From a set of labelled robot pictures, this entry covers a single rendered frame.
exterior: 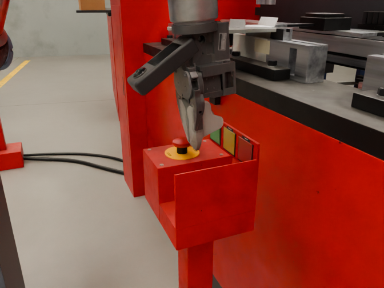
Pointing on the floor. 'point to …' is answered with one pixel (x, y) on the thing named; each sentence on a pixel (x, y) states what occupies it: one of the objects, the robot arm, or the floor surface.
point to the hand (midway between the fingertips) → (192, 143)
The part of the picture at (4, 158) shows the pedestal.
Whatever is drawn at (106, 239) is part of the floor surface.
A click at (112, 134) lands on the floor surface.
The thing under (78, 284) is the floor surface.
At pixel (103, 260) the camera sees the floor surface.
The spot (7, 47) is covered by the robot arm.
